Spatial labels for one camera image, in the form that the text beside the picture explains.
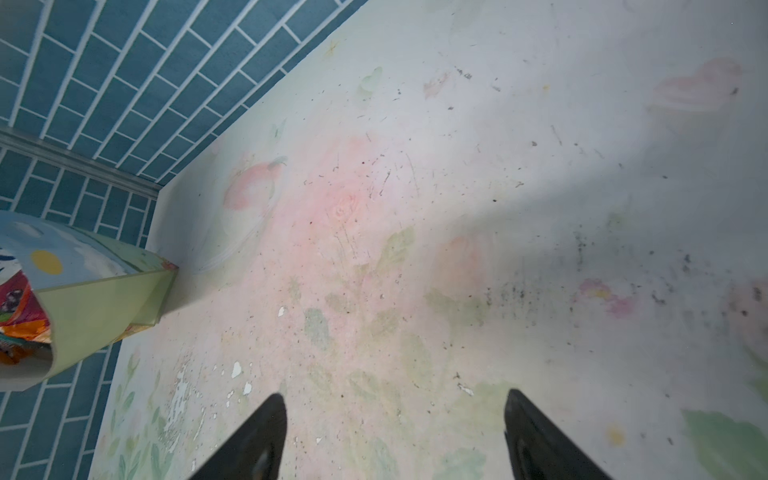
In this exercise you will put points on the pastel printed paper bag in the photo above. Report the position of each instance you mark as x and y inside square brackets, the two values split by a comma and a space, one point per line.
[95, 290]

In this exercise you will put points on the orange Fox's fruits candy bag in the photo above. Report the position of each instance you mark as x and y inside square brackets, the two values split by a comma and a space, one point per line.
[25, 326]

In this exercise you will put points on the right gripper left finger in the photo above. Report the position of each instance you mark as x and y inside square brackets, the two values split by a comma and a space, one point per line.
[254, 450]

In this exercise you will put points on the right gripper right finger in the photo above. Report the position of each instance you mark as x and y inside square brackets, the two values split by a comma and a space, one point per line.
[538, 449]

